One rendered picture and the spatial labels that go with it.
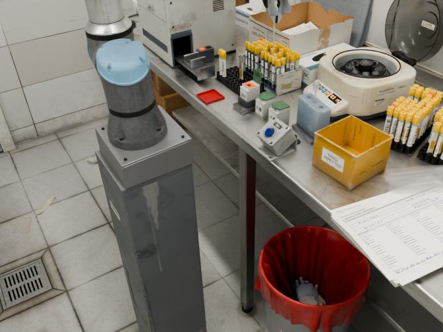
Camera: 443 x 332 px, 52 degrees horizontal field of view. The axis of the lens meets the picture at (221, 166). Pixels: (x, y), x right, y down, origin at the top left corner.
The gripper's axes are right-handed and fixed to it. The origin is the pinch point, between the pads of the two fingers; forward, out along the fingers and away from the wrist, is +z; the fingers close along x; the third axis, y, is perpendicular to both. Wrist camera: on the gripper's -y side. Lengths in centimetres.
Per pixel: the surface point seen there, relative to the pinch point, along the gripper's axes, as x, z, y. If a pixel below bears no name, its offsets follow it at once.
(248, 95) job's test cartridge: -10.3, 20.1, 4.7
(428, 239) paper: 0, 24, 69
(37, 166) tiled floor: -84, 114, -124
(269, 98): -6.7, 19.0, 10.9
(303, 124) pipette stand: -1.6, 22.8, 22.0
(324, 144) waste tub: -6.6, 17.5, 39.1
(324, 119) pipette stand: 0.5, 18.4, 28.2
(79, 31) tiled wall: -41, 53, -164
